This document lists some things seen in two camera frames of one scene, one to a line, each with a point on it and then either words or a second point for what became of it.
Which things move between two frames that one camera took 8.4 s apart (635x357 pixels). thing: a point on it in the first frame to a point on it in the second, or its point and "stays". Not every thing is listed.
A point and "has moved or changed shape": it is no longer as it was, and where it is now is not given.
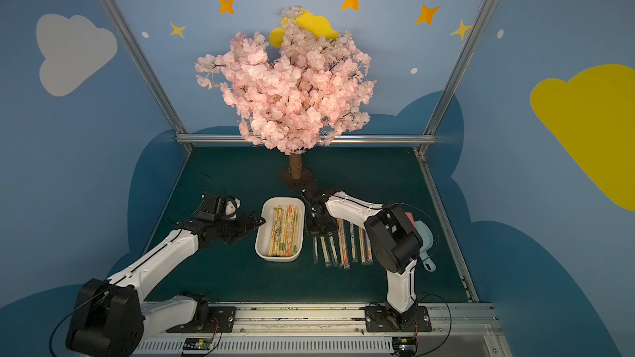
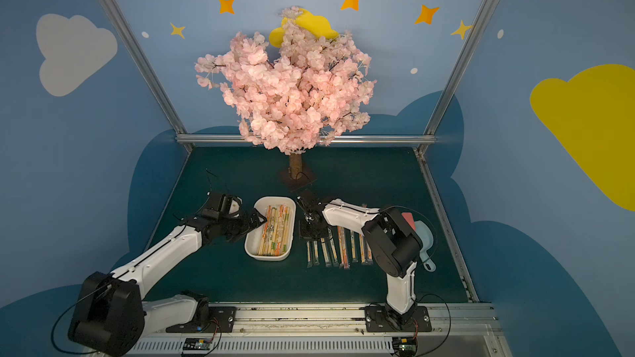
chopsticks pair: [367, 249] stays
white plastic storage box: [282, 237] has moved or changed shape
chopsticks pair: [361, 245] stays
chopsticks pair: [334, 252] stays
